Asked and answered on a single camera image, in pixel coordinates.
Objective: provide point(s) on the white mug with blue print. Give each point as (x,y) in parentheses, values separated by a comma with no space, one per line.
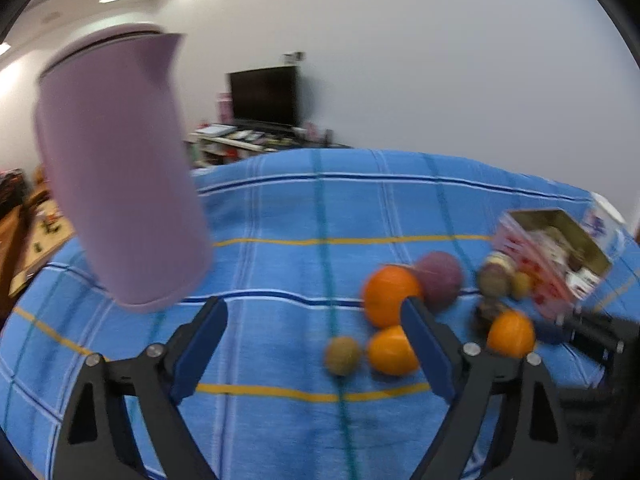
(602,225)

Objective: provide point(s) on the small kiwi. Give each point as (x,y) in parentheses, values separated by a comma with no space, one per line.
(521,284)

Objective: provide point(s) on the purple round fruit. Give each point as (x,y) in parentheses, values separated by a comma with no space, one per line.
(441,277)

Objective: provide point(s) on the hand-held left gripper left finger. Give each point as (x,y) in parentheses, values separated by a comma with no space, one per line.
(192,360)

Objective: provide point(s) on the gold tin box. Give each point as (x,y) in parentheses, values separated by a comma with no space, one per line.
(545,255)

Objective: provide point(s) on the purple sugar cane piece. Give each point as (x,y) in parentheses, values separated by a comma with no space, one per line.
(492,276)

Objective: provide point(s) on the large orange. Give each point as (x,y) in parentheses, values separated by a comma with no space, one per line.
(387,295)

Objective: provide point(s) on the small brown round fruit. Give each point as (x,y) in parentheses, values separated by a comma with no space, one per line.
(343,356)

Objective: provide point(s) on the lilac kettle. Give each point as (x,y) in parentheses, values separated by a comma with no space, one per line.
(120,175)

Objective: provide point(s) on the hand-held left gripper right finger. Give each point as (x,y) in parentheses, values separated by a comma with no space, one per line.
(427,352)

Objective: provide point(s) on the dark brown wrinkled fruit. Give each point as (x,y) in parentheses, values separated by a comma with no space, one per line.
(487,314)

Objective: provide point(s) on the white television stand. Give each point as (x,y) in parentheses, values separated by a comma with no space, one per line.
(235,142)

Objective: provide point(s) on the black television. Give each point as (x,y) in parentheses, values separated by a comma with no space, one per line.
(265,95)

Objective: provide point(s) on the wooden coffee table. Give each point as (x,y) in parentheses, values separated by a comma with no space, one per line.
(35,240)

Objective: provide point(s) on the blue plaid blanket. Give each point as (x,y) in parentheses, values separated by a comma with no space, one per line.
(300,220)

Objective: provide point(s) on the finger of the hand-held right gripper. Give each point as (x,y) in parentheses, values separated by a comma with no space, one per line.
(547,334)

